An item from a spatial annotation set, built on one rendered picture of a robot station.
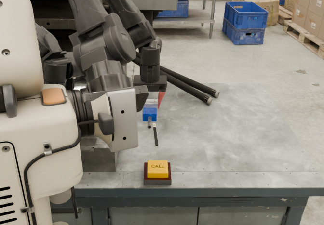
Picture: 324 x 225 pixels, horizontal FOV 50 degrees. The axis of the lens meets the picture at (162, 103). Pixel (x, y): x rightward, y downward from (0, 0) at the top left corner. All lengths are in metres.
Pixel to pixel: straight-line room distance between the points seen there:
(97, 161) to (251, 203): 0.50
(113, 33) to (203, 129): 0.69
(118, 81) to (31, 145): 0.19
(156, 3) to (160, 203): 0.98
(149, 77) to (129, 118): 0.44
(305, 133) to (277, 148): 1.71
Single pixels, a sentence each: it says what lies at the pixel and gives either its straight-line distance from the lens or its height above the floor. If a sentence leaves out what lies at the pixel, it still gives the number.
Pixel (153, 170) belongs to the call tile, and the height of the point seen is 0.84.
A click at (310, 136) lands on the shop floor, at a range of 2.92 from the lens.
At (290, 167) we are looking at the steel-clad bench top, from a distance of 1.16.
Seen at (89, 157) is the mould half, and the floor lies 0.85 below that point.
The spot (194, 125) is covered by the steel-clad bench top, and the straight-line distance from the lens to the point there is 1.29.
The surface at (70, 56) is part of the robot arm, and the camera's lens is 1.02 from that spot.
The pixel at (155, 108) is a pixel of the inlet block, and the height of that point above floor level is 0.95.
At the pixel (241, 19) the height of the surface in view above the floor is 0.34.
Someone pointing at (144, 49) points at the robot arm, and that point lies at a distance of 0.99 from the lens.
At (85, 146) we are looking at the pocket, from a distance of 1.07.
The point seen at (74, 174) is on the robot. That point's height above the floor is 1.14.
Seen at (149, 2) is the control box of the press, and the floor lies 1.11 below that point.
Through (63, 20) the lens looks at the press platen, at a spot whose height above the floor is 1.03.
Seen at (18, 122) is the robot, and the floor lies 1.23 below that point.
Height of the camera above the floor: 1.48
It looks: 29 degrees down
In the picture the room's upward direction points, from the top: 2 degrees clockwise
